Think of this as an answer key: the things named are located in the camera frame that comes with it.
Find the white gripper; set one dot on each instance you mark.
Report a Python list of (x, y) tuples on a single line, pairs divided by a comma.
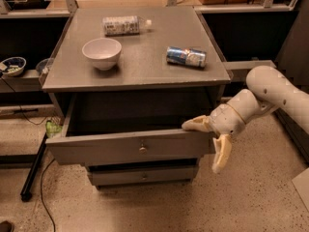
[(226, 120)]

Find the grey top drawer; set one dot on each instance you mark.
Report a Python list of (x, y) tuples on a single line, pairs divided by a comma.
[(134, 126)]

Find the grey drawer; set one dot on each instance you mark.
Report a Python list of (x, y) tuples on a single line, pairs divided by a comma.
[(143, 175), (134, 126)]

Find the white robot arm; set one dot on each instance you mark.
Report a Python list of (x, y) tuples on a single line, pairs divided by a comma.
[(267, 90)]

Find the grey drawer cabinet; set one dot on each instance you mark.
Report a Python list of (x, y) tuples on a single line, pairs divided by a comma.
[(142, 65)]

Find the grey bottom drawer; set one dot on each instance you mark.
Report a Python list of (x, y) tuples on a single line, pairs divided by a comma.
[(143, 175)]

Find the grey right shelf beam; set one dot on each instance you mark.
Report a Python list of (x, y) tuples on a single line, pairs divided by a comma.
[(238, 70)]

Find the blue soda can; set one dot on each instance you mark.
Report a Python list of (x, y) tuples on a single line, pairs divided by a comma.
[(186, 57)]

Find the white floor board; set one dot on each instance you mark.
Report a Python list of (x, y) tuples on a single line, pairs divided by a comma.
[(301, 183)]

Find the white ceramic bowl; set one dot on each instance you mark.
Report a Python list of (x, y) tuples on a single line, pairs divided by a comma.
[(102, 53)]

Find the plastic water bottle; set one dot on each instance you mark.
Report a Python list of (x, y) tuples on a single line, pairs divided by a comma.
[(124, 25)]

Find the green plastic bag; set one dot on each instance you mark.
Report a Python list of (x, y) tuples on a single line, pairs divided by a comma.
[(52, 129)]

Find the small grey bowl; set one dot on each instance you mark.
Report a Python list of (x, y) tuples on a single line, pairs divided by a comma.
[(44, 65)]

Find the grey left shelf ledge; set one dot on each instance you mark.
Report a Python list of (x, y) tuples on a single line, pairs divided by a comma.
[(27, 82)]

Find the black metal leg bar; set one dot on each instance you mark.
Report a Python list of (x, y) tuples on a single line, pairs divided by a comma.
[(26, 193)]

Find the dark shoe tip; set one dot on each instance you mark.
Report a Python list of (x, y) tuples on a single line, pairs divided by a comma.
[(6, 226)]

